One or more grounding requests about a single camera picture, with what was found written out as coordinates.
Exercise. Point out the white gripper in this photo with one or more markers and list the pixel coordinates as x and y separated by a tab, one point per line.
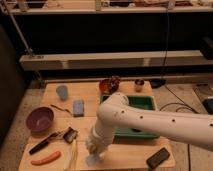
96	145

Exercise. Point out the grey-blue towel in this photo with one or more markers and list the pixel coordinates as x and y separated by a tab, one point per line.
92	159

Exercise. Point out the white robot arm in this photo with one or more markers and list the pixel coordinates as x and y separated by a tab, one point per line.
195	129

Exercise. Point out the blue plastic cup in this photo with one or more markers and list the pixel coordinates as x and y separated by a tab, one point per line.
62	92

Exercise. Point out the blue sponge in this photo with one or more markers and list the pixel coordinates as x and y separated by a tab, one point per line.
78	108

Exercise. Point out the red bowl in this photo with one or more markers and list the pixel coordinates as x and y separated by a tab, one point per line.
109	86

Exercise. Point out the orange sausage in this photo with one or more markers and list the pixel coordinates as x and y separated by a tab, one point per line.
52	157

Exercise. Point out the green plastic tray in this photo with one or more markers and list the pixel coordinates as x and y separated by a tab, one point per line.
143	103

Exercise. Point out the small metal fork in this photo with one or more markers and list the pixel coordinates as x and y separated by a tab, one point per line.
61	109

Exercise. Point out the black phone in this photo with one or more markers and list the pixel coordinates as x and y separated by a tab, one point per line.
157	158

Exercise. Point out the small brown jar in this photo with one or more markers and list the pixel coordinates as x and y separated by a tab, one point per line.
138	85

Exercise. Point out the purple bowl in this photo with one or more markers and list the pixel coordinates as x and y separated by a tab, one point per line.
40	119

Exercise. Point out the blue box on floor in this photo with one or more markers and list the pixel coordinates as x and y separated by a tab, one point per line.
208	105

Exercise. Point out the black handled knife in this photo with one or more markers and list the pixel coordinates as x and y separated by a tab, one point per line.
43	143

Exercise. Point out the white metal rail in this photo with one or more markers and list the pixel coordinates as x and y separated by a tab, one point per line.
113	60

